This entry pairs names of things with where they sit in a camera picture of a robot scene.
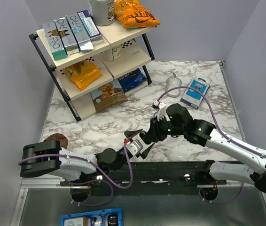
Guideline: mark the grey printed mug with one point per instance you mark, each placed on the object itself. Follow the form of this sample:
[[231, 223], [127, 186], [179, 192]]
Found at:
[[102, 11]]

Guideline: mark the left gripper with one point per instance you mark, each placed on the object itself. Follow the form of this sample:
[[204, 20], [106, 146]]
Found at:
[[144, 154]]

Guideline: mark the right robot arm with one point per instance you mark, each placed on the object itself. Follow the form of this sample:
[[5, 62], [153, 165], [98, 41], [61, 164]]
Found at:
[[176, 120]]

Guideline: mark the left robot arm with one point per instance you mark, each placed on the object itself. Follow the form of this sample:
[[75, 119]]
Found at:
[[51, 158]]

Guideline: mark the blue razor package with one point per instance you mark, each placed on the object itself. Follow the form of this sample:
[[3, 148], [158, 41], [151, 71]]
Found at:
[[192, 96]]

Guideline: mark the purple white box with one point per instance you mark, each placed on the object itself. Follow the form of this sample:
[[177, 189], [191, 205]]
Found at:
[[90, 27]]

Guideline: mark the white cup middle shelf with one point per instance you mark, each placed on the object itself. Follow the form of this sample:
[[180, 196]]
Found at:
[[112, 54]]

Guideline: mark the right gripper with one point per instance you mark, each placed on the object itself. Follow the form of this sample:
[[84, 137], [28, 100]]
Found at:
[[154, 134]]

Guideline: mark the silver blue toothpaste box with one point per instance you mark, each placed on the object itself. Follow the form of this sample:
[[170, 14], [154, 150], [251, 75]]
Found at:
[[80, 34]]

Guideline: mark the brown snack bag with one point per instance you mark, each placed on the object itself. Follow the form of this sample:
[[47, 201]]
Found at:
[[108, 95]]

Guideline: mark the teal silver toothpaste box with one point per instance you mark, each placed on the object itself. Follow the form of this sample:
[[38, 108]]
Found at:
[[54, 41]]

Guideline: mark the silver brown toothpaste box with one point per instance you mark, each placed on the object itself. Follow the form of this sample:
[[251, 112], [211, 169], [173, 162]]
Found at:
[[68, 39]]

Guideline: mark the blue chips bag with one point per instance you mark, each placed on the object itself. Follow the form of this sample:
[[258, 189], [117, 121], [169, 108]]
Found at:
[[132, 80]]

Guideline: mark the orange chips bag top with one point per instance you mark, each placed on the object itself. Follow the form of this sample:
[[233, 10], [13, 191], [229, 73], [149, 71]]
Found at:
[[132, 14]]

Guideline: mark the three tier shelf rack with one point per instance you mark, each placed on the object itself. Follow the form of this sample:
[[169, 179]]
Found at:
[[123, 50]]

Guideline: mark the orange snack bag middle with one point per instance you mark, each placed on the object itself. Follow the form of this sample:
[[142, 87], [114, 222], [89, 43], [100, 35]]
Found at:
[[82, 74]]

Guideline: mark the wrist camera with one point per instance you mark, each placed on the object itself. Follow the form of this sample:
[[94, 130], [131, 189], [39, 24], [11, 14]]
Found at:
[[161, 109], [134, 147]]

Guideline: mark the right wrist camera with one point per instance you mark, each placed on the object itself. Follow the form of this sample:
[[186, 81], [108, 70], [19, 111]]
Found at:
[[161, 109]]

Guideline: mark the black mounting rail base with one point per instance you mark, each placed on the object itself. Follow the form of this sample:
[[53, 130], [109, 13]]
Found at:
[[158, 178]]

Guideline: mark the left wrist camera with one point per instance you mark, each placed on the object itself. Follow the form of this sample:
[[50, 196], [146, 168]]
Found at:
[[134, 147]]

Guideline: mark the blue tray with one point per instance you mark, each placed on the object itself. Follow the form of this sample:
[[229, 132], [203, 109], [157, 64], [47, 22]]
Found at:
[[107, 217]]

